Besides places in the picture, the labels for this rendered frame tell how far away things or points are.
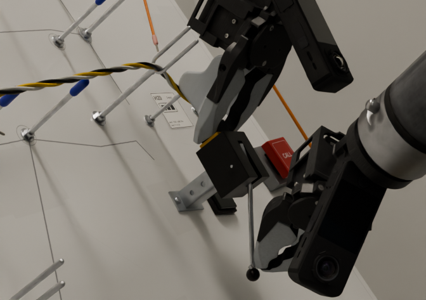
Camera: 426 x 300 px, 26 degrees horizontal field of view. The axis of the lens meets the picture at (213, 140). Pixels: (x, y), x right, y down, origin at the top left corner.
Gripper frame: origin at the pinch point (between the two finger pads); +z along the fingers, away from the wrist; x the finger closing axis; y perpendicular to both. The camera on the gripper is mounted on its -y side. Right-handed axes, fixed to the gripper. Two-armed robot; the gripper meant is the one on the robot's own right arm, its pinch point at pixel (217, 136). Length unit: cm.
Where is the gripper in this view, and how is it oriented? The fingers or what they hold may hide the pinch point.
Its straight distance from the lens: 95.0
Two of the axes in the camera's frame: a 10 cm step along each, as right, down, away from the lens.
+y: -7.1, -5.2, 4.7
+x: -5.4, -0.1, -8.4
